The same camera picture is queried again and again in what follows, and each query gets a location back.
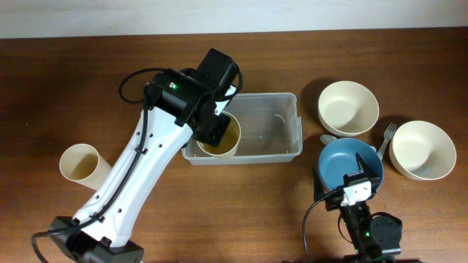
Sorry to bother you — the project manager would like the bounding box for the cream cup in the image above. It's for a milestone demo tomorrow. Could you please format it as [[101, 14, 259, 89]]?
[[197, 111, 241, 159], [59, 143, 112, 190]]

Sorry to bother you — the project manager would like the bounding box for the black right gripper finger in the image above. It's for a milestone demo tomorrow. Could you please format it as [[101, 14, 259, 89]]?
[[355, 153, 380, 179], [312, 167, 325, 202]]

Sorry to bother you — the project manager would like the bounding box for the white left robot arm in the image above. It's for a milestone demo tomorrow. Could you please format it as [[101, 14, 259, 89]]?
[[31, 48, 243, 262]]

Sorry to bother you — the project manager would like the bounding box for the cream bowl near container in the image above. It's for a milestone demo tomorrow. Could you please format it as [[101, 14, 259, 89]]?
[[317, 80, 380, 137]]

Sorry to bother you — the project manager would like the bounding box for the cream fork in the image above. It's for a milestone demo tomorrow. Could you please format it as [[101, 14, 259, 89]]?
[[377, 123, 398, 160]]

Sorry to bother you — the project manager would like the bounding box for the clear plastic storage container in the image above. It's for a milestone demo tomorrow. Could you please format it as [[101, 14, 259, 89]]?
[[182, 93, 303, 166]]

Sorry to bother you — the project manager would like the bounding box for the cream spoon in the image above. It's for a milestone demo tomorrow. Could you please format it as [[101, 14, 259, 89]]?
[[320, 134, 337, 145]]

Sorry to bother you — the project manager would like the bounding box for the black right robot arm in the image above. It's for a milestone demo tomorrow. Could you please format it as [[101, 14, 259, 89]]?
[[308, 154, 403, 262]]

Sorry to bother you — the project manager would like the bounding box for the cream bowl far right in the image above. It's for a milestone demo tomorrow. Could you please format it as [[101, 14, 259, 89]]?
[[389, 121, 457, 180]]

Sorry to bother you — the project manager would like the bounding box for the blue bowl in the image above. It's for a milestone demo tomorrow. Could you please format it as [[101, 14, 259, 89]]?
[[318, 138, 385, 191]]

